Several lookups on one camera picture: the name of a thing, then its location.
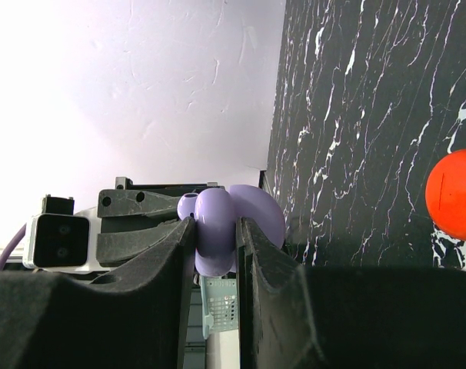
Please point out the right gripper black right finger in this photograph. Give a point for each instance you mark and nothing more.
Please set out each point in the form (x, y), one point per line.
(292, 316)

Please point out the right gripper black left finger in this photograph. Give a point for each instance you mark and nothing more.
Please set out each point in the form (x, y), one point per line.
(135, 316)

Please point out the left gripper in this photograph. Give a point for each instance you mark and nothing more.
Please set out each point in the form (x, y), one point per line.
(154, 201)

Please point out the lilac earbud front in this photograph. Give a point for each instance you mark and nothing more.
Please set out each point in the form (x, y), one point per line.
(186, 206)

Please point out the lilac earbud charging case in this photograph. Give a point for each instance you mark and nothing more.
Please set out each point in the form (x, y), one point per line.
(216, 213)

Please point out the orange earbud charging case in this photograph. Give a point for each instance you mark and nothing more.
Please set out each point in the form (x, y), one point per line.
(445, 194)

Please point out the teal plastic basket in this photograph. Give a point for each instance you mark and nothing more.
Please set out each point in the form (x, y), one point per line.
(219, 305)

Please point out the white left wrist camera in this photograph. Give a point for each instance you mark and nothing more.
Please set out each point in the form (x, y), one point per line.
(58, 239)

